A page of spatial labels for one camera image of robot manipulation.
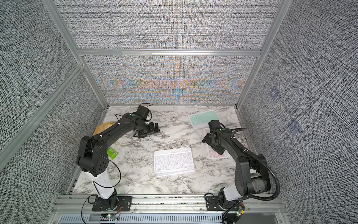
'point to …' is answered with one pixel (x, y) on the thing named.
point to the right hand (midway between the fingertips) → (210, 141)
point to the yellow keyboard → (165, 173)
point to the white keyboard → (173, 159)
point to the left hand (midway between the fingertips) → (157, 131)
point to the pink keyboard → (212, 154)
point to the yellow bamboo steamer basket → (103, 127)
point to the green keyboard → (201, 120)
